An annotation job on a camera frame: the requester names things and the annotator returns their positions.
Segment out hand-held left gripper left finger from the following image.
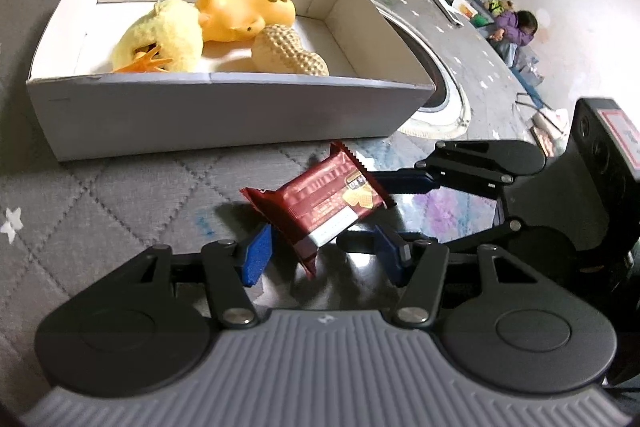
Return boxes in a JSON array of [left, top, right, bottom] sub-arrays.
[[115, 225, 274, 328]]

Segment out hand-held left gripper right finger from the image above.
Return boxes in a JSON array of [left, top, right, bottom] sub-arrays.
[[372, 225, 551, 328]]

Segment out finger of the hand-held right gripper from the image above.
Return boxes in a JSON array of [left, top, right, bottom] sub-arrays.
[[372, 139, 547, 202], [336, 217, 530, 255]]

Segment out red snack packet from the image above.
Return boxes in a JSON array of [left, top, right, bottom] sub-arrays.
[[240, 141, 396, 279]]

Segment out white cardboard box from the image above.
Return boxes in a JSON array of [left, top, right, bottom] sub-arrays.
[[26, 0, 436, 162]]

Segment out grey quilted desktop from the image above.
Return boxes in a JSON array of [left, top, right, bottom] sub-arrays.
[[0, 0, 576, 427]]

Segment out round black induction cooker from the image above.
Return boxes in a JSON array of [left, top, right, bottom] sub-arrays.
[[385, 14, 473, 138]]

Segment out black glasses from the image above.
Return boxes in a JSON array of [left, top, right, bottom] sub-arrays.
[[515, 93, 551, 112]]

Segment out white flat device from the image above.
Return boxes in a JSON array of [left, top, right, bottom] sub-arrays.
[[432, 0, 466, 26]]

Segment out beige peanut toy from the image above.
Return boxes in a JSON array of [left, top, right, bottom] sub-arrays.
[[251, 24, 330, 78]]

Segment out plush toys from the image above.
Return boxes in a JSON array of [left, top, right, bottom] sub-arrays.
[[482, 0, 516, 20]]

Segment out yellow rubber animal toy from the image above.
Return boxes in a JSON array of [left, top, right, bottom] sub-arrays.
[[195, 0, 297, 44]]

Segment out yellow plush chick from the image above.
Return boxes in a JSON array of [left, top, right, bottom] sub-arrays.
[[111, 0, 205, 74]]

